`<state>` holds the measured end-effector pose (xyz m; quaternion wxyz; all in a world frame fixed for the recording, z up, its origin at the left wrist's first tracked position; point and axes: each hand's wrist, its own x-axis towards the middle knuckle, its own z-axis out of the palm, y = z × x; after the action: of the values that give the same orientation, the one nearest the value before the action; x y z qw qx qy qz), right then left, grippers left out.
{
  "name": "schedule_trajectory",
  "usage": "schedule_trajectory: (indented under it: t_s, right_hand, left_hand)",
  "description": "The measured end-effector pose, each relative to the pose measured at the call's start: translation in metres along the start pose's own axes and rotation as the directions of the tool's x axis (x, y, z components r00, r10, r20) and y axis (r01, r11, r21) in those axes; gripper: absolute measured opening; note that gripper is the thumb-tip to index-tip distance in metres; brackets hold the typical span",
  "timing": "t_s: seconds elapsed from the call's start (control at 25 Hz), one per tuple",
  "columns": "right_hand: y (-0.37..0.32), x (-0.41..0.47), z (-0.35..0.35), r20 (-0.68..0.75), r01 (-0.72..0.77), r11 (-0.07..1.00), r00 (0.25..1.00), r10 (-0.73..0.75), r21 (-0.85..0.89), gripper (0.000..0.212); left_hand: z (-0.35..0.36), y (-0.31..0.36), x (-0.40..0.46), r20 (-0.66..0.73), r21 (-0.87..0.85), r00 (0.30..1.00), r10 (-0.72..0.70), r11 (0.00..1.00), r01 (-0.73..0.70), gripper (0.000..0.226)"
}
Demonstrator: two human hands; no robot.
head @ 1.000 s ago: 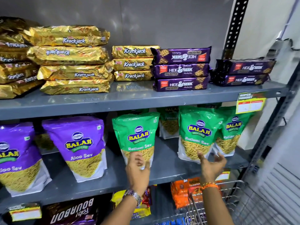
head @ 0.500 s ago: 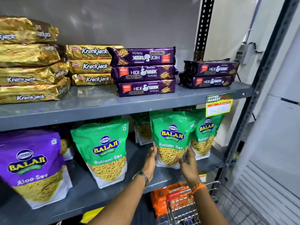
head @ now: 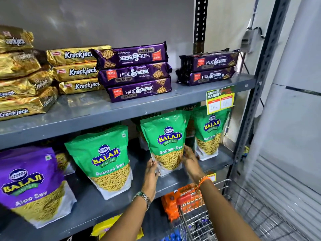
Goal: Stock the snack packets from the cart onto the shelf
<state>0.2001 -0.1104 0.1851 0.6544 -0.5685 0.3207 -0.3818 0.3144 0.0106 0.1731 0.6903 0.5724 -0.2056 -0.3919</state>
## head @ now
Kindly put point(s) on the person's right hand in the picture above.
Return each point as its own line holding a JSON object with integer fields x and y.
{"x": 194, "y": 168}

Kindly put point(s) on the person's left hand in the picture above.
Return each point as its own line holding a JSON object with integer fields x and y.
{"x": 150, "y": 180}

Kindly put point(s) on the person's left thumb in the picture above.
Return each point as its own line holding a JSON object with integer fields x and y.
{"x": 156, "y": 170}

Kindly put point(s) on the person's right thumb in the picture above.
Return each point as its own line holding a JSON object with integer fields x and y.
{"x": 184, "y": 160}

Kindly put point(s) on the green snack pouch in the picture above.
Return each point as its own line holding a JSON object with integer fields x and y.
{"x": 165, "y": 138}
{"x": 137, "y": 127}
{"x": 186, "y": 109}
{"x": 105, "y": 158}
{"x": 210, "y": 127}

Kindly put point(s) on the person's right forearm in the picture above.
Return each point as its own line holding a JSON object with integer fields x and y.
{"x": 225, "y": 213}

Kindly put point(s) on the person's left forearm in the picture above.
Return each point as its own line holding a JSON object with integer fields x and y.
{"x": 128, "y": 220}

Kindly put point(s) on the silver wristwatch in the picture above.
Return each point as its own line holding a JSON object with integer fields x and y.
{"x": 143, "y": 197}

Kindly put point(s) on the small yellow price label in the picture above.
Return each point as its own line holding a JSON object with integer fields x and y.
{"x": 211, "y": 177}

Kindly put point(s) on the orange biscuit packet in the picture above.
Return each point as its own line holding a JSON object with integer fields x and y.
{"x": 170, "y": 203}

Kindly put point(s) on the yellow green price label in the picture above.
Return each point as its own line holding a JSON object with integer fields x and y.
{"x": 220, "y": 100}

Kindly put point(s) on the yellow snack packet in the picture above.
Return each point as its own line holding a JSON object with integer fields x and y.
{"x": 107, "y": 227}

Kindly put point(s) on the purple biscuit packet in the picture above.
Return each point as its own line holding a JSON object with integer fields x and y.
{"x": 208, "y": 60}
{"x": 205, "y": 76}
{"x": 133, "y": 56}
{"x": 139, "y": 92}
{"x": 133, "y": 74}

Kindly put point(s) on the purple snack pouch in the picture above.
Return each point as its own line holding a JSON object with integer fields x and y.
{"x": 30, "y": 183}

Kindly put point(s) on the stack of gold cracker packets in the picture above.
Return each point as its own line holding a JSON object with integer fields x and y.
{"x": 27, "y": 80}

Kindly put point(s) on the grey perforated shelf post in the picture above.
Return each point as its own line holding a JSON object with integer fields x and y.
{"x": 260, "y": 72}

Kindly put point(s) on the grey electrical wall box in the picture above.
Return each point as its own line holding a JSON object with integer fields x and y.
{"x": 250, "y": 40}

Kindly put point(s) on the black perforated shelf post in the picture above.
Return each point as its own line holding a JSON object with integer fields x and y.
{"x": 200, "y": 22}

